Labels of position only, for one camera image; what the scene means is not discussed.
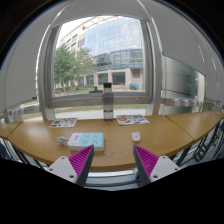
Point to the black metal table frame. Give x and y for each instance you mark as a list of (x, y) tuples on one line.
[(203, 146), (23, 156)]

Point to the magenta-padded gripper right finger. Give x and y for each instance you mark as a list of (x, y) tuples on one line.
[(163, 166)]

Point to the white and teal power strip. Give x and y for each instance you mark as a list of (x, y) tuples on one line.
[(86, 141)]

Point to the large white-framed window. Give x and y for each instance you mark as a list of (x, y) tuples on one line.
[(100, 99)]

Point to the large colourful sticker sheet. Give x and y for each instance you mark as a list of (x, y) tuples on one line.
[(132, 119)]

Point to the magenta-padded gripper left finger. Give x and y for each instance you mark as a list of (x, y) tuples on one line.
[(63, 167)]

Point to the white wall socket rail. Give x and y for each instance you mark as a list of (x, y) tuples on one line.
[(181, 101), (23, 111)]

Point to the small colourful sticker sheet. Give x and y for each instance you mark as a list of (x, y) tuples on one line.
[(63, 122)]

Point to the narrow side window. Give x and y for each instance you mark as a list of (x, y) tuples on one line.
[(181, 80)]

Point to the clear black-capped water bottle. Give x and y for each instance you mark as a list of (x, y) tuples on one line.
[(108, 105)]

